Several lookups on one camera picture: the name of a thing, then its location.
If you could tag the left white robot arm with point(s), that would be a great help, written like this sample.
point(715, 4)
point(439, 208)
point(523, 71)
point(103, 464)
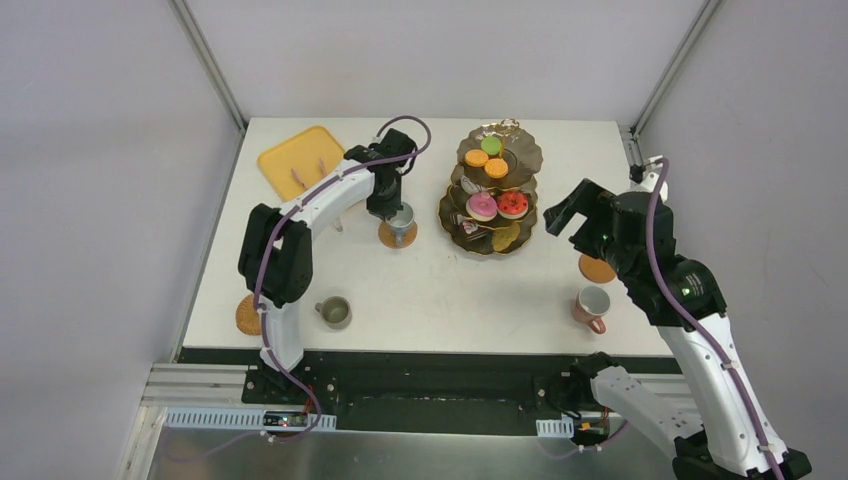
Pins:
point(276, 257)

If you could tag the orange round coaster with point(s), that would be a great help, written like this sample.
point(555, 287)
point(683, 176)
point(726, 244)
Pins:
point(595, 270)

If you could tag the dark chocolate cake piece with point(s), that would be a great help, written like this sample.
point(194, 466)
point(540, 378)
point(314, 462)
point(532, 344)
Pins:
point(469, 227)

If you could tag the grey small cup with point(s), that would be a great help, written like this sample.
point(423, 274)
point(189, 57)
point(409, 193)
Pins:
point(335, 312)

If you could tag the red strawberry donut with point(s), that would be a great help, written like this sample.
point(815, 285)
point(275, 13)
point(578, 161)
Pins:
point(512, 205)

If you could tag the green sandwich cookie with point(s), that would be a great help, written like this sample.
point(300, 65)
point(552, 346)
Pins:
point(492, 145)

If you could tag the yellow serving tray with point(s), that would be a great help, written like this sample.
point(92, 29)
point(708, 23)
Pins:
point(300, 162)

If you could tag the pink frosted donut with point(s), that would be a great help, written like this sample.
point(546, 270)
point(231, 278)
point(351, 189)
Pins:
point(482, 207)

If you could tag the white striped donut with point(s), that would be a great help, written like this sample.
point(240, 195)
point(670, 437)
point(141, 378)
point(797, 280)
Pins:
point(470, 187)

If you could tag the white cable duct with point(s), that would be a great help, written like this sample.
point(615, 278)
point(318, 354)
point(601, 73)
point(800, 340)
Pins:
point(555, 428)
point(276, 421)

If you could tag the pink mug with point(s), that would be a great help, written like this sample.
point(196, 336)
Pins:
point(590, 306)

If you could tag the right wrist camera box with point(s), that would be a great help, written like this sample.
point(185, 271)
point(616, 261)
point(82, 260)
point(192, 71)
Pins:
point(646, 177)

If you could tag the chocolate cake slice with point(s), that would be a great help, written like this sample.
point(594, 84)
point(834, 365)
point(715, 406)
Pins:
point(457, 219)

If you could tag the right white cable duct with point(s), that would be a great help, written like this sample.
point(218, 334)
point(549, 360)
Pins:
point(555, 428)

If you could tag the three tier glass stand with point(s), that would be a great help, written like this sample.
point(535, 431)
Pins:
point(524, 157)

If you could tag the aluminium frame rail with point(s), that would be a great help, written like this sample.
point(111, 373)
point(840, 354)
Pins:
point(200, 385)

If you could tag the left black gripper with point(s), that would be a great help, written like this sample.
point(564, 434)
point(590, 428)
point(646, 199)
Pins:
point(387, 201)

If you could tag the left white cable duct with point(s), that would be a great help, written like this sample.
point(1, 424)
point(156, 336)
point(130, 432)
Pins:
point(276, 421)

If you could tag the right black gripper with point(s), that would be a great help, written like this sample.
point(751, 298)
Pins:
point(582, 216)

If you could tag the blue grey mug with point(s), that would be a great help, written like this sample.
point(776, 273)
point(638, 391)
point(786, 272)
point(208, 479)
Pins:
point(401, 223)

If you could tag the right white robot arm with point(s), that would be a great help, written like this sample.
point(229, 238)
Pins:
point(731, 437)

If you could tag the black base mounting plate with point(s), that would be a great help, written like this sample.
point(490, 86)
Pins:
point(470, 394)

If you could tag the orange sandwich cookie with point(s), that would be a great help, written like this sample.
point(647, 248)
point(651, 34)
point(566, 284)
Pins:
point(476, 158)
point(496, 168)

